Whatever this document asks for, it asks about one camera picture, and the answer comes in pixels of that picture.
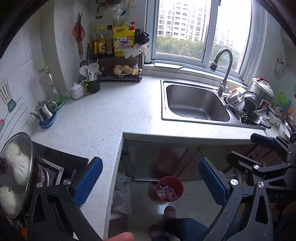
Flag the red trash bin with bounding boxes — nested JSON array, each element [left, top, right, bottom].
[[156, 176, 184, 202]]

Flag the person's left hand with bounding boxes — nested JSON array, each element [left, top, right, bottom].
[[105, 232, 134, 241]]

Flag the steel bowls stack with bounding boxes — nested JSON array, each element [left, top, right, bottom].
[[225, 91, 259, 114]]

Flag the white plastic sack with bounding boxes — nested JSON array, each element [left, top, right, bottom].
[[111, 173, 132, 216]]

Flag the white rice cooker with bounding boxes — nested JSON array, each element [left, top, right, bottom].
[[248, 77, 274, 103]]

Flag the steel faucet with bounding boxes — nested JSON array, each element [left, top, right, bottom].
[[209, 48, 234, 96]]

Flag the blue saucer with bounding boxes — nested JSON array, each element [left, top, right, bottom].
[[39, 111, 57, 128]]

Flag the glass pot lid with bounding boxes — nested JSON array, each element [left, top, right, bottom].
[[1, 132, 37, 219]]

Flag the stainless steel sink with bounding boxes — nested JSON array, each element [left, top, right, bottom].
[[161, 80, 264, 130]]

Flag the steel teapot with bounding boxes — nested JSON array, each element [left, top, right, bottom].
[[30, 100, 57, 123]]

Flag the white ceramic pot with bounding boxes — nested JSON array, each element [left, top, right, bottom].
[[70, 83, 85, 100]]

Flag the dark green utensil mug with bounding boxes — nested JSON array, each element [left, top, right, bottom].
[[81, 79, 100, 94]]

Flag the white spoon in mug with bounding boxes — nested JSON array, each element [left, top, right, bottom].
[[88, 63, 99, 81]]

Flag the ginger root pieces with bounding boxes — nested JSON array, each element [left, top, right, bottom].
[[113, 65, 139, 76]]

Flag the oil bottle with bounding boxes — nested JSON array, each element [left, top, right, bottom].
[[97, 26, 106, 56]]

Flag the yellow detergent jug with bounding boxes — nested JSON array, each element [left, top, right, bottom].
[[113, 26, 135, 57]]

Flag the black wire rack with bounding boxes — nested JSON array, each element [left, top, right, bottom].
[[87, 44, 143, 83]]

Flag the orange handled scissors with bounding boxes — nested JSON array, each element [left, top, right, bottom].
[[72, 13, 85, 56]]

